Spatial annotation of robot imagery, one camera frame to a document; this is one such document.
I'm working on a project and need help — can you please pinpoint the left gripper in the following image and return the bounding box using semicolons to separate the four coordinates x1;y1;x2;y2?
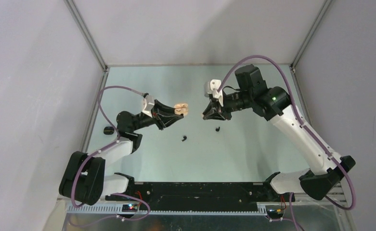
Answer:
132;99;183;131

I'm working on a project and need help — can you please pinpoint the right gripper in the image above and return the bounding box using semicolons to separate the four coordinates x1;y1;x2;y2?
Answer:
203;90;253;121

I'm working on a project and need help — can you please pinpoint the pink earbud charging case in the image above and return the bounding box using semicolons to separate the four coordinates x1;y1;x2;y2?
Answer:
174;103;189;116

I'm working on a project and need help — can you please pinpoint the black earbud charging case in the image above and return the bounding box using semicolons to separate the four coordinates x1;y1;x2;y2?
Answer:
103;126;115;135

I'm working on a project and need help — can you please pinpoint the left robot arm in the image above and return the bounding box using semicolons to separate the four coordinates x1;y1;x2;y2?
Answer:
58;99;189;207

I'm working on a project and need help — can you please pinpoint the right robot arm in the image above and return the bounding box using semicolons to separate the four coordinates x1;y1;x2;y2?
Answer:
202;64;356;201

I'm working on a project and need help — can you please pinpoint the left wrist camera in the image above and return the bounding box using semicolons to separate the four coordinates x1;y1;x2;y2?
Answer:
142;93;155;118

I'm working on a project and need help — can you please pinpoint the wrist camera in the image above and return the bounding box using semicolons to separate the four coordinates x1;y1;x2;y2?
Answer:
142;93;155;118
204;79;224;106

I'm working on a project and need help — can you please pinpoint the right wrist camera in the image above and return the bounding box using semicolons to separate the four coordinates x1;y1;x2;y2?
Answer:
204;79;224;106

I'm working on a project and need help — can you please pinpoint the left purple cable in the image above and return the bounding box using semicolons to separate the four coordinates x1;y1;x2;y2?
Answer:
70;86;151;221

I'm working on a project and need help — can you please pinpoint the purple cable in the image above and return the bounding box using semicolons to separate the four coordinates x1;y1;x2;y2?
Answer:
70;86;151;221
218;55;357;231

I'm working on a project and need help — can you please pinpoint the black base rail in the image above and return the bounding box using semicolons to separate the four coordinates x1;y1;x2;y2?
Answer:
105;181;281;213

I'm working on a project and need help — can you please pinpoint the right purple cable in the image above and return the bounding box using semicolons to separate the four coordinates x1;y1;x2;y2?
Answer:
218;55;357;231

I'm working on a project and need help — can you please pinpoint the grey cable duct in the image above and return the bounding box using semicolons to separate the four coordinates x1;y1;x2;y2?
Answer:
66;204;267;216

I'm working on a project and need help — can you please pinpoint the aluminium frame profile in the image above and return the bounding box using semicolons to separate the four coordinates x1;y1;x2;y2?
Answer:
64;0;108;72

